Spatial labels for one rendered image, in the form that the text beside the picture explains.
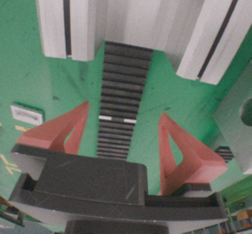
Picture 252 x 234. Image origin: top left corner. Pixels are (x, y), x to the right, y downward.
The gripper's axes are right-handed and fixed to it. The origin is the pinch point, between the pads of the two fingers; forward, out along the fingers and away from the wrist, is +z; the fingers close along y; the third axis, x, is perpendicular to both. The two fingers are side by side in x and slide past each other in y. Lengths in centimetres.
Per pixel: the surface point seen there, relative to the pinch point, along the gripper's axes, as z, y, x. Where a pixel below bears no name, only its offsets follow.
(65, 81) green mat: 5.1, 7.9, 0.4
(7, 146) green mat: 4.8, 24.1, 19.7
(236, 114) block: 2.0, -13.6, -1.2
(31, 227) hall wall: 33, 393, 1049
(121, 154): 2.2, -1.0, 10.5
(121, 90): 4.0, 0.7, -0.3
